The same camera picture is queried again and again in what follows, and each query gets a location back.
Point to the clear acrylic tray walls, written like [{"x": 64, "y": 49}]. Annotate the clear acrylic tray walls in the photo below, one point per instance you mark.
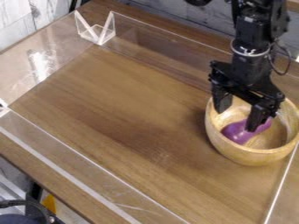
[{"x": 106, "y": 92}]

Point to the brown wooden bowl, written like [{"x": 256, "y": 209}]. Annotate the brown wooden bowl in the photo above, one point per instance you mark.
[{"x": 266, "y": 147}]

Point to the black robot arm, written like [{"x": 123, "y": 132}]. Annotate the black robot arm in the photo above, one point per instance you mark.
[{"x": 260, "y": 22}]

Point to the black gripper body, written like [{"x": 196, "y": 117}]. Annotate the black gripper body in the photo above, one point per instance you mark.
[{"x": 246, "y": 78}]

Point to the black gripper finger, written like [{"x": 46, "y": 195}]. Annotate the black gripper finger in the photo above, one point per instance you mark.
[
  {"x": 222, "y": 98},
  {"x": 259, "y": 114}
]

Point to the purple toy eggplant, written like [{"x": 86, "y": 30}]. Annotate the purple toy eggplant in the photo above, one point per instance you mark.
[{"x": 236, "y": 133}]

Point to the black clamp with cable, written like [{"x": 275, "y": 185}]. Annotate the black clamp with cable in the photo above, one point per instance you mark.
[{"x": 36, "y": 214}]

